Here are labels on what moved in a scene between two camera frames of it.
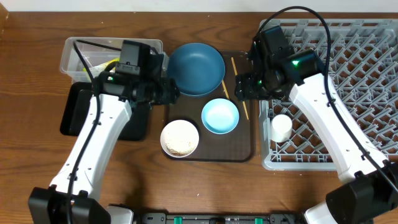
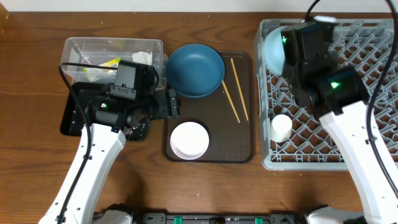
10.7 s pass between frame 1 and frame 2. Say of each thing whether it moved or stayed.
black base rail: stayed
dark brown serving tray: stayed
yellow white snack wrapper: stayed
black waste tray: stayed
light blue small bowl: moved
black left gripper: moved
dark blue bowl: stayed
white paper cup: stayed
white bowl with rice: moved
